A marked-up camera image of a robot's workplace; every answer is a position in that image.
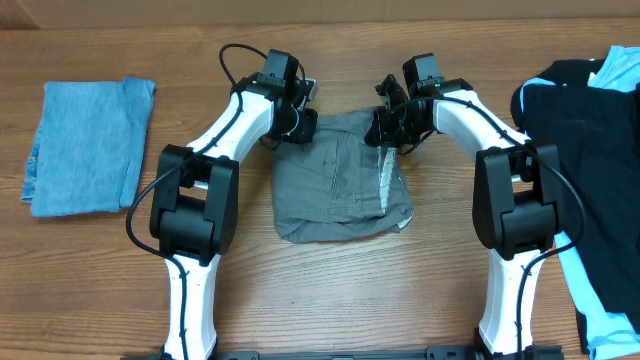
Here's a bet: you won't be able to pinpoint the blue denim garment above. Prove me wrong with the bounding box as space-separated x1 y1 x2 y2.
21 77 156 218

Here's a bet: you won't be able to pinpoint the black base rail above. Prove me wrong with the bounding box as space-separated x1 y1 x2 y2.
121 345 565 360

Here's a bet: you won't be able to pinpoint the light blue garment in pile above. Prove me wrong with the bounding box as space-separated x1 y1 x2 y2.
514 44 640 360

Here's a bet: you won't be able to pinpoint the black garment in pile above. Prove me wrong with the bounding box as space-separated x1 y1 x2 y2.
509 58 640 351

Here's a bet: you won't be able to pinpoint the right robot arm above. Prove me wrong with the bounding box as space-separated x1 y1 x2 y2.
365 53 564 359

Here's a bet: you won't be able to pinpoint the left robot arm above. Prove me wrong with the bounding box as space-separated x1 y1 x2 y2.
147 50 318 359

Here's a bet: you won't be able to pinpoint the grey shorts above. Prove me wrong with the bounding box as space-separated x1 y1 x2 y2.
272 108 415 243

